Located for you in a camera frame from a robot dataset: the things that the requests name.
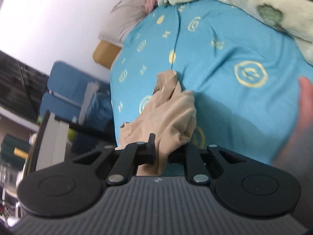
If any blue covered chair near bed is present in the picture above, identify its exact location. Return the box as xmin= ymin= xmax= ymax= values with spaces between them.
xmin=47 ymin=61 xmax=113 ymax=130

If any blue patterned bed sheet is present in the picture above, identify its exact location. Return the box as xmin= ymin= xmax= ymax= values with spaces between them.
xmin=110 ymin=0 xmax=312 ymax=163

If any person hand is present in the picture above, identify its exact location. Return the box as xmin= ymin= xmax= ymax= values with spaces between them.
xmin=273 ymin=77 xmax=312 ymax=176

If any blue covered chair far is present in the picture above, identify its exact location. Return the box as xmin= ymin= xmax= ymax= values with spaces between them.
xmin=39 ymin=92 xmax=81 ymax=121

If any grey cloth on chair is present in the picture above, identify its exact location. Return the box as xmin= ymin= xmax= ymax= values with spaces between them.
xmin=78 ymin=81 xmax=100 ymax=125

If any tan headboard cushion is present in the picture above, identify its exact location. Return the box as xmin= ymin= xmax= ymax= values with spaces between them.
xmin=92 ymin=40 xmax=121 ymax=70

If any tan t-shirt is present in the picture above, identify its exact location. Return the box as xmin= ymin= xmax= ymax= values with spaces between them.
xmin=117 ymin=70 xmax=196 ymax=176

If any grey pillow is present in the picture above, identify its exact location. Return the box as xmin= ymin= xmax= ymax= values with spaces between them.
xmin=99 ymin=0 xmax=147 ymax=47

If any dark window grille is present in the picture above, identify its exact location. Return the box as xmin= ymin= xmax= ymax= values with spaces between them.
xmin=0 ymin=52 xmax=49 ymax=123

